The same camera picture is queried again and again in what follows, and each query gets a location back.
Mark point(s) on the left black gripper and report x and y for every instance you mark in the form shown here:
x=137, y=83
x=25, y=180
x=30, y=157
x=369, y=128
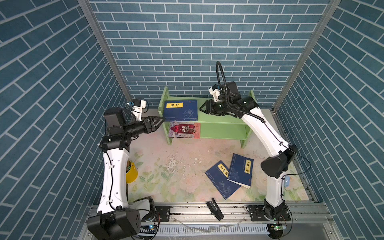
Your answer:
x=148, y=127

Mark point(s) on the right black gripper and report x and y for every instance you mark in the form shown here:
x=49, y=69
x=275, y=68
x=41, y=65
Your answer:
x=209, y=107

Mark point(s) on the red Hamlet picture book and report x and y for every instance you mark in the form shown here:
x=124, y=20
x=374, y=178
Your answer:
x=190, y=130

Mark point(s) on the blue book yellow label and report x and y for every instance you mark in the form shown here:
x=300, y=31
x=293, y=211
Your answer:
x=181, y=120
x=241, y=170

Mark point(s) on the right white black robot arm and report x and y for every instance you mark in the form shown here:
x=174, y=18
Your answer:
x=227, y=100

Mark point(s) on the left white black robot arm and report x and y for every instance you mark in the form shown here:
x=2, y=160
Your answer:
x=115, y=218

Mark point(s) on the green wooden two-tier shelf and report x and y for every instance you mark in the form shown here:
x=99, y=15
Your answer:
x=212, y=127

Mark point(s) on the yellow pen cup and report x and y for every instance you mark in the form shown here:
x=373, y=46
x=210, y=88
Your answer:
x=131, y=172

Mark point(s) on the black stapler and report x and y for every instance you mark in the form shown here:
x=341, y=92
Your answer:
x=215, y=209

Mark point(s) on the small light blue object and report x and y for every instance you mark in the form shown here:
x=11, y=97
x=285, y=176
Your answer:
x=286, y=181

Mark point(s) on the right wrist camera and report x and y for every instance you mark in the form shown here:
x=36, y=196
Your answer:
x=215, y=91

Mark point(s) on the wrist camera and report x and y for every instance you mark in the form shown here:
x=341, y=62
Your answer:
x=215, y=91
x=138, y=107

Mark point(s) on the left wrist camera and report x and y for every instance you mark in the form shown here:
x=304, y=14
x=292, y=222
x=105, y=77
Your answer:
x=138, y=107

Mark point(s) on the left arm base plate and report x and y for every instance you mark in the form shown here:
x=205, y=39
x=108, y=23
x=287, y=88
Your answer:
x=159, y=213

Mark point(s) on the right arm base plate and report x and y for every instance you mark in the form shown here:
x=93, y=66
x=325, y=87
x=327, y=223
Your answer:
x=259, y=213

